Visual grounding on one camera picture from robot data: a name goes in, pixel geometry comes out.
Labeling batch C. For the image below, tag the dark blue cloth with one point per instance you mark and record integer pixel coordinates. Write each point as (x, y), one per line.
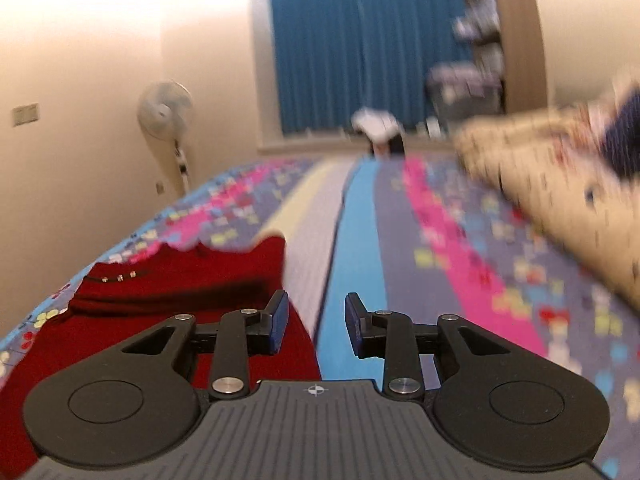
(622, 130)

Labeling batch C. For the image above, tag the dark chair with clothes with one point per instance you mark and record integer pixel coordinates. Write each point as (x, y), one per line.
(392, 146)

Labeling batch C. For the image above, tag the floral striped bed blanket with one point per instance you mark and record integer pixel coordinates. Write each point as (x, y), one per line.
(400, 240)

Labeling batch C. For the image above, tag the white standing fan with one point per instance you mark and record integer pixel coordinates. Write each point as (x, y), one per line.
(165, 110)

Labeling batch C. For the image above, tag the white cloth pile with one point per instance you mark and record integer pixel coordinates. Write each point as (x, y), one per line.
(375, 121)

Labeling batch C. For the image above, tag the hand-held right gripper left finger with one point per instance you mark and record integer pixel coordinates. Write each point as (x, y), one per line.
(278, 321)

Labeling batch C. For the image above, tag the red knit sweater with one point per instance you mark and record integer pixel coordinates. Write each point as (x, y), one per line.
(165, 285)

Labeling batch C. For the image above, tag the blue curtain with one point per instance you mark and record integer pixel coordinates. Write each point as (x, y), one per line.
(360, 50)

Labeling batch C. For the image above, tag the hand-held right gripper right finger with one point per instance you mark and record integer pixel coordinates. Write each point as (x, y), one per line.
(353, 325)

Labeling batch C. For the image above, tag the wooden shelf unit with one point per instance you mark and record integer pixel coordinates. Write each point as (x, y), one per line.
(520, 35)

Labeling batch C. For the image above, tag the beige wall socket plate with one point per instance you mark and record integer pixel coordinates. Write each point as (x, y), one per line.
(19, 116)
(32, 114)

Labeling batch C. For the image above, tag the clear plastic storage box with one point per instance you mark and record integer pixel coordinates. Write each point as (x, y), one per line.
(465, 97)

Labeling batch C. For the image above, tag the cream star-print quilt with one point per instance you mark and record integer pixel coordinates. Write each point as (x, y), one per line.
(540, 180)

